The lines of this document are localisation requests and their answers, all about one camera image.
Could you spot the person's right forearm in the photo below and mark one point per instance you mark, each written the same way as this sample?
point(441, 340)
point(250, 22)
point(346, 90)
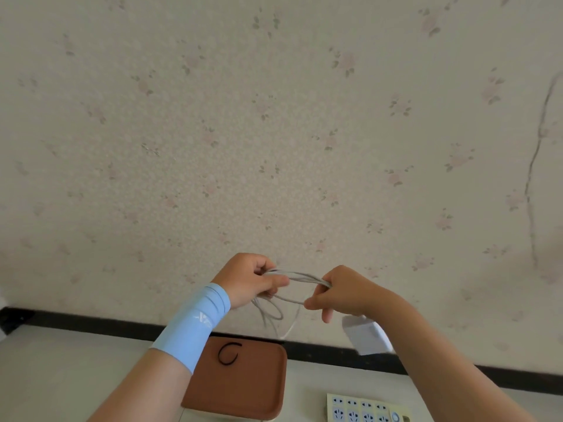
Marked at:
point(440, 369)

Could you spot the person's left hand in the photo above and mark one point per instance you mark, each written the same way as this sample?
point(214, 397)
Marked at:
point(239, 279)

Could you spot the white power adapter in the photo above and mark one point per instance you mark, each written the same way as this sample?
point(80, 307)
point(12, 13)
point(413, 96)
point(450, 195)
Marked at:
point(367, 336)

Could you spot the person's right fingers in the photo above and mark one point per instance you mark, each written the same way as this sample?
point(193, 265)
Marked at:
point(319, 299)

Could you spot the person's left thumb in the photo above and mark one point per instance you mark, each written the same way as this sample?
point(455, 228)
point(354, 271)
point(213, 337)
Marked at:
point(275, 283)

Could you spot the white power strip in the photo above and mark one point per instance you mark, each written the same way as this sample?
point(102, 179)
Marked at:
point(352, 410)

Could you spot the brown rectangular tray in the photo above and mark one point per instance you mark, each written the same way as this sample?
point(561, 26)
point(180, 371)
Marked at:
point(246, 382)

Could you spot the person's left forearm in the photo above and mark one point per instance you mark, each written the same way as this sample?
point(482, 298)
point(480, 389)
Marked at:
point(145, 386)

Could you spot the person's right hand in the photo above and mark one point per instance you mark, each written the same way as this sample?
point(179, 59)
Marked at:
point(352, 294)

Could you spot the light blue wrist sleeve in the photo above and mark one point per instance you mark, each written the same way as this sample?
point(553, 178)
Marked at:
point(193, 325)

